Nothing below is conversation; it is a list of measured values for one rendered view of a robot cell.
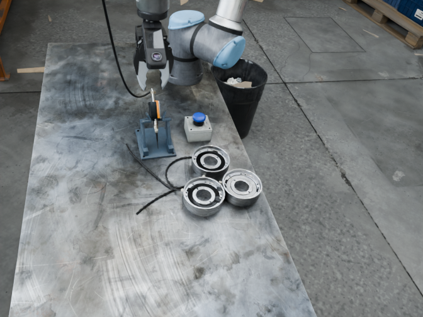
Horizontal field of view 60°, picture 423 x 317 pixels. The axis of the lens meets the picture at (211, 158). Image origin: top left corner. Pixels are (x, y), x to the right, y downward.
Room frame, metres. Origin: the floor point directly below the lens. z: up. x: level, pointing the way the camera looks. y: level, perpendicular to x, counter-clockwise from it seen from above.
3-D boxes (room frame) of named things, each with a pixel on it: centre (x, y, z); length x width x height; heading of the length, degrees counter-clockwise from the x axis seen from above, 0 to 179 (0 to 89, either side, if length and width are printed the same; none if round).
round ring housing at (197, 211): (0.61, 0.00, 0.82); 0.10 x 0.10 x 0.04
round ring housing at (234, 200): (0.66, -0.09, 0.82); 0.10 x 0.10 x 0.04
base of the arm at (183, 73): (1.19, 0.16, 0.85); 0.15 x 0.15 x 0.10
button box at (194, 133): (0.87, 0.06, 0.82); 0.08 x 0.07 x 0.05; 20
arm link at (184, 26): (1.19, 0.15, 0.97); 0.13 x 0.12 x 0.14; 63
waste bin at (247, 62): (1.92, -0.08, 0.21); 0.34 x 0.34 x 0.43
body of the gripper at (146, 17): (0.84, 0.19, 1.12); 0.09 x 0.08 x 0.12; 22
